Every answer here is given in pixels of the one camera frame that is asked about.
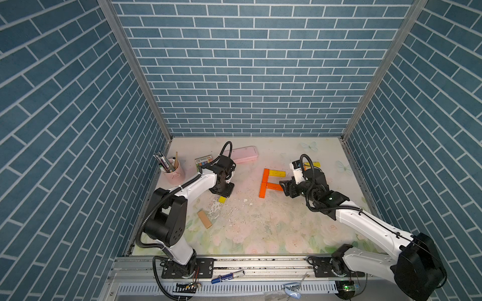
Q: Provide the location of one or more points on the pink pen cup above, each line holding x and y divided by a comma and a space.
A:
176, 177

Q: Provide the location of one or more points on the green lit circuit board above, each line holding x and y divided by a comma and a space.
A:
346, 290

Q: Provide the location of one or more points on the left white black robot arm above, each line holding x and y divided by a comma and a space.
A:
164, 225

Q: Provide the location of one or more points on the aluminium front rail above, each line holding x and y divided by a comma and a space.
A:
134, 276

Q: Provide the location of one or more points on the clear plastic bag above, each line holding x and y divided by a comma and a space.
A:
289, 291

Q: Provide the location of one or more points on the orange block low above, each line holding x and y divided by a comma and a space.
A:
265, 176

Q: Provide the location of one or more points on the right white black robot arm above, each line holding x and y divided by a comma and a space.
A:
412, 262

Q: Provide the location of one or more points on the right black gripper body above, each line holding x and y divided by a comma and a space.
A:
300, 189

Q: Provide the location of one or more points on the blue screwdriver on rail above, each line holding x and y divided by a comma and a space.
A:
228, 277

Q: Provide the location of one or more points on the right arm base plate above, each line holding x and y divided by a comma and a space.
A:
325, 267

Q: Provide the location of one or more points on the pink pencil case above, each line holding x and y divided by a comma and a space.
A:
245, 154

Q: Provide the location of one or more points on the pens in cup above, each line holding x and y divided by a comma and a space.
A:
164, 162

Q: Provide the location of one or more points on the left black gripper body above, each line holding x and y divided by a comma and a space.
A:
225, 189

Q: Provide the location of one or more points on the wooden block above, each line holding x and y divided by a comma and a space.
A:
204, 219

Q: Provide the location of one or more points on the colourful marker box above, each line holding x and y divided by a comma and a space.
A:
204, 160

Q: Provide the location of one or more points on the orange block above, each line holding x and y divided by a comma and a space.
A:
274, 186
263, 188

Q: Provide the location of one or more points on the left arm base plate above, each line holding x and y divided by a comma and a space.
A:
196, 267

